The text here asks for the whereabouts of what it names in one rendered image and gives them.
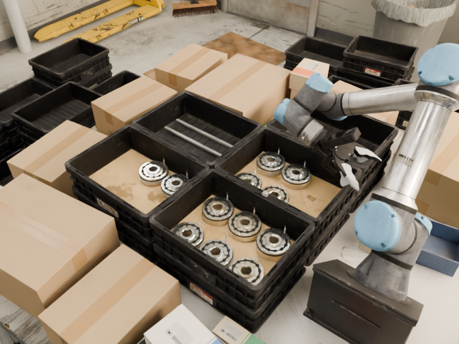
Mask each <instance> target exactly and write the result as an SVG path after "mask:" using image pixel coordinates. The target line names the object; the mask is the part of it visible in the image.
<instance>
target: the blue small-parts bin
mask: <svg viewBox="0 0 459 344"><path fill-rule="evenodd" d="M427 219H428V218H427ZM428 220H429V221H430V222H431V223H432V229H431V231H430V235H429V237H428V238H427V240H426V242H425V244H424V245H423V248H422V250H421V252H420V254H419V256H418V258H417V260H416V262H415V263H416V264H419V265H421V266H424V267H427V268H430V269H432V270H436V271H437V272H441V273H443V274H446V275H449V276H452V277H453V276H454V274H455V273H456V270H457V269H458V267H459V229H457V228H455V227H451V226H449V225H445V224H443V223H439V222H436V221H434V220H430V219H428Z"/></svg>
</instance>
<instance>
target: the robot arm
mask: <svg viewBox="0 0 459 344"><path fill-rule="evenodd" d="M417 73H418V77H419V78H420V79H419V82H418V83H411V84H405V85H396V86H391V87H381V88H376V89H367V90H361V91H352V92H346V93H340V94H336V93H335V92H334V91H332V90H331V89H332V87H333V84H332V82H330V81H329V80H328V79H327V78H325V77H324V76H323V75H321V74H320V73H319V72H314V73H313V74H312V75H311V76H310V77H309V78H308V79H307V80H306V81H305V84H304V85H303V86H302V87H301V89H300V90H299V91H298V93H297V94H296V95H295V97H294V98H293V99H292V100H289V99H288V98H286V99H284V100H282V101H281V103H280V104H279V105H278V106H277V108H276V109H275V111H274V113H273V116H274V118H275V119H276V120H277V121H278V122H279V123H281V125H282V126H285V127H286V128H287V129H288V130H289V131H290V132H292V133H293V134H295V135H296V136H297V137H298V138H299V139H300V140H302V141H303V142H304V143H306V144H307V145H310V148H309V151H310V152H313V151H315V152H317V153H318V154H320V155H321V156H322V157H323V158H324V160H323V162H322V164H321V165H322V166H323V167H324V168H325V169H326V170H327V171H329V172H330V173H331V174H333V175H334V174H335V173H337V172H338V171H339V172H340V173H341V176H342V177H341V180H340V184H341V186H343V187H344V186H347V185H351V186H352V187H353V188H354V189H355V190H356V191H359V183H358V181H356V179H355V176H354V175H353V174H352V168H351V166H350V165H349V164H346V162H348V161H349V160H350V159H349V157H352V156H353V157H355V158H357V162H365V161H366V160H369V159H372V160H374V161H376V162H382V160H381V159H380V158H379V157H378V156H376V155H375V154H374V153H373V152H371V151H370V150H368V149H367V148H366V147H364V146H362V145H360V144H358V143H355V141H356V140H357V139H358V138H359V136H360V135H361V133H360V131H359V129H358V128H357V127H356V128H351V129H349V130H345V131H341V132H337V133H335V134H330V135H329V136H328V137H326V136H325V134H326V133H327V132H328V130H326V129H325V128H324V126H322V125H321V124H320V123H318V122H317V121H316V120H315V119H314V118H312V117H311V116H310V115H311V114H312V113H313V112H314V110H315V109H317V110H319V111H320V112H322V113H324V114H325V115H326V116H327V117H328V118H330V119H333V120H335V121H341V120H343V119H345V118H347V116H351V115H364V114H371V113H384V112H392V111H405V110H413V109H414V111H413V113H412V115H411V118H410V120H409V122H408V125H407V127H406V130H405V132H404V134H403V137H402V140H401V141H400V144H399V146H398V149H397V151H396V153H395V156H394V158H393V161H392V163H391V166H390V167H389V170H388V173H387V175H386V178H385V180H384V182H383V184H382V187H381V188H380V189H378V190H375V191H374V192H373V193H372V196H371V197H370V200H369V202H367V203H365V204H364V205H362V206H361V207H360V208H359V209H358V210H357V212H356V214H355V216H354V232H355V233H356V235H357V237H358V239H359V240H360V242H361V243H363V244H364V245H366V246H367V247H369V248H370V249H371V252H370V253H369V255H368V256H367V257H366V258H365V259H364V260H363V261H362V262H361V263H360V264H359V265H358V266H357V267H356V268H355V270H354V272H353V275H354V276H355V277H356V278H358V279H359V280H360V281H361V282H363V283H365V284H366V285H368V286H370V287H371V288H373V289H375V290H377V291H379V292H381V293H383V294H385V295H387V296H390V297H392V298H395V299H397V300H402V301H405V299H406V297H407V294H408V284H409V278H410V273H411V270H412V269H413V266H414V264H415V262H416V260H417V258H418V256H419V254H420V252H421V250H422V248H423V245H424V244H425V242H426V240H427V238H428V237H429V235H430V231H431V229H432V223H431V222H430V221H429V220H428V219H427V218H425V217H424V216H421V215H420V214H418V213H417V210H418V208H417V206H416V204H415V198H416V196H417V193H418V192H419V189H420V187H421V184H422V182H423V179H424V177H425V175H426V172H427V170H428V167H429V166H430V163H431V161H432V158H433V155H434V153H435V151H436V149H437V146H438V144H439V141H440V140H441V137H442V134H443V132H444V129H445V127H446V125H447V122H448V120H449V117H450V115H451V113H452V112H453V111H455V110H458V109H459V45H458V44H453V43H444V44H439V45H437V46H435V47H433V48H431V49H429V50H428V51H426V52H425V53H424V54H423V56H422V57H421V59H420V60H419V63H418V65H417ZM323 128H324V129H323ZM325 166H327V167H328V168H330V169H331V170H332V172H331V171H330V170H328V169H327V168H326V167H325Z"/></svg>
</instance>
